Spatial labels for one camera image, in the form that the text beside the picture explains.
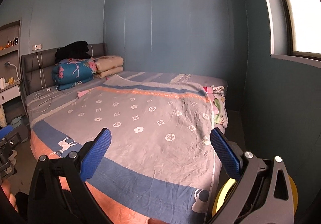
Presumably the yellow trash bin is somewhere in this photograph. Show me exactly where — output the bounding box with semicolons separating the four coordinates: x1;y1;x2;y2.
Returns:
211;173;299;219

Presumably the person's left hand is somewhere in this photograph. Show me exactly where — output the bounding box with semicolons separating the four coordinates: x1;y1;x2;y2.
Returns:
1;179;18;212

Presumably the pink small item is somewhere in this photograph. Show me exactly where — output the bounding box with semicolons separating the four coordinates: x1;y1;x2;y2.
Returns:
77;89;92;98

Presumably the floral sheet bed edge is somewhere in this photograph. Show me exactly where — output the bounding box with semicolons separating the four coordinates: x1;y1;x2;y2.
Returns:
203;85;229;131

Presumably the grey patterned bed cover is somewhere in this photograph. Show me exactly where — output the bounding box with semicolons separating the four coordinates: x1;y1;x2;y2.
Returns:
26;72;227;223

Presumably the white desk lamp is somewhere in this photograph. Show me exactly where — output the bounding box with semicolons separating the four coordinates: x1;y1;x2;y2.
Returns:
4;61;20;81

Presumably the grey padded headboard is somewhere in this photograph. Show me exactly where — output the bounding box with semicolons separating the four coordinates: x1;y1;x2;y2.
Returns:
21;42;108;96

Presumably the blue floral folded quilt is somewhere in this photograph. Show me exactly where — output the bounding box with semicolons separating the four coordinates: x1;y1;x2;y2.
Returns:
52;58;97;90

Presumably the beige folded quilt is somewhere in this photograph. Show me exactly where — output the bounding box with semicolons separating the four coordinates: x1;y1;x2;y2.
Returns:
95;56;124;78

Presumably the grey bedside shelf unit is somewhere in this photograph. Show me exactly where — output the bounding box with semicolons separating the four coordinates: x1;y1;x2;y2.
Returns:
1;20;26;123

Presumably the black clothing pile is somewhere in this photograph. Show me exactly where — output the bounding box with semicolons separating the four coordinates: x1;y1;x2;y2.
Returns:
55;41;91;64

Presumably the window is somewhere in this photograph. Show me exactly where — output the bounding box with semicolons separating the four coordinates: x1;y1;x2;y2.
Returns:
265;0;320;68

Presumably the wall power socket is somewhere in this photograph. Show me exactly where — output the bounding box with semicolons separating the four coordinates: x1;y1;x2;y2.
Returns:
32;44;42;51

